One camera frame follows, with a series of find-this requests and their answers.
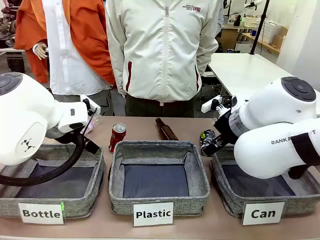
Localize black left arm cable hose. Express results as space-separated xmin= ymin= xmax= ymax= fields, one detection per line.
xmin=0 ymin=129 xmax=89 ymax=187

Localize white stacked storage bins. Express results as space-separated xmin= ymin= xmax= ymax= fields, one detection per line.
xmin=261 ymin=19 xmax=286 ymax=36

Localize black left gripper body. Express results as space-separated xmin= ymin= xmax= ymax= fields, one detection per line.
xmin=83 ymin=136 xmax=101 ymax=155

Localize pile of patterned clothes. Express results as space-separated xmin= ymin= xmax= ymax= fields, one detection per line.
xmin=0 ymin=3 xmax=20 ymax=41

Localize white background table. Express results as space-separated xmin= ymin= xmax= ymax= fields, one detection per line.
xmin=206 ymin=52 xmax=320 ymax=101

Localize white mannequin shirt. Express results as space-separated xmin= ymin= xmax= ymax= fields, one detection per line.
xmin=41 ymin=0 xmax=111 ymax=96

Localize white Bottle label card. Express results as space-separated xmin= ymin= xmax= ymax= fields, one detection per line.
xmin=17 ymin=201 xmax=65 ymax=225

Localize white Can label card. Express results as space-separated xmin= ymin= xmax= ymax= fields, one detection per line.
xmin=241 ymin=201 xmax=286 ymax=226

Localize crushed black Pepsi can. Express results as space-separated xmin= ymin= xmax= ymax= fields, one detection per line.
xmin=199 ymin=128 xmax=217 ymax=151

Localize grey basket labelled Bottle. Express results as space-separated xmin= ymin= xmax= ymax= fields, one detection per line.
xmin=0 ymin=142 xmax=106 ymax=220

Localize grey basket labelled Can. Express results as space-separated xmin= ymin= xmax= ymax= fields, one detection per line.
xmin=209 ymin=144 xmax=320 ymax=218

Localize black tripod pole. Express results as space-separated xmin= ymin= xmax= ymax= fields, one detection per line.
xmin=249 ymin=0 xmax=270 ymax=55

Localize grey basket labelled Plastic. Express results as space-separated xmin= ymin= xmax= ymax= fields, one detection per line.
xmin=108 ymin=139 xmax=211 ymax=217

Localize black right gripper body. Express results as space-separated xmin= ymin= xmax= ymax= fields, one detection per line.
xmin=213 ymin=111 xmax=240 ymax=147

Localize red soda can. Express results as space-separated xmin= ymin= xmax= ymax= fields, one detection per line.
xmin=108 ymin=122 xmax=128 ymax=154

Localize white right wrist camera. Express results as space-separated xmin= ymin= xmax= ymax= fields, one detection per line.
xmin=201 ymin=95 xmax=223 ymax=113

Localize brown cardboard box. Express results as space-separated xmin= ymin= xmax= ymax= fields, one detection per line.
xmin=273 ymin=26 xmax=289 ymax=48

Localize pale mannequin hand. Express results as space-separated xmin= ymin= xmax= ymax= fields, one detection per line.
xmin=32 ymin=42 xmax=49 ymax=60

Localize white Plastic label card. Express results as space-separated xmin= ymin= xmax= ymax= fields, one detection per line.
xmin=132 ymin=201 xmax=175 ymax=228

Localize wooden background desk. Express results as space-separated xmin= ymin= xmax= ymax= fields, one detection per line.
xmin=241 ymin=32 xmax=281 ymax=55

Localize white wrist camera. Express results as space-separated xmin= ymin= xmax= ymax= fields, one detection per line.
xmin=201 ymin=95 xmax=223 ymax=113
xmin=79 ymin=94 xmax=101 ymax=116

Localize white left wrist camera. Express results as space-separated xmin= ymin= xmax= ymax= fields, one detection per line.
xmin=79 ymin=94 xmax=101 ymax=116

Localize brown glass bottle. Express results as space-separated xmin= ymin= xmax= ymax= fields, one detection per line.
xmin=154 ymin=117 xmax=180 ymax=142

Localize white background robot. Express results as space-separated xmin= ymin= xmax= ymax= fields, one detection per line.
xmin=243 ymin=0 xmax=264 ymax=11

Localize orange mannequin coat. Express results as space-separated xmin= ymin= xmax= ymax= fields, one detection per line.
xmin=13 ymin=0 xmax=116 ymax=86

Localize person in white jacket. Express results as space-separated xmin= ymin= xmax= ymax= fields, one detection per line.
xmin=104 ymin=0 xmax=225 ymax=118

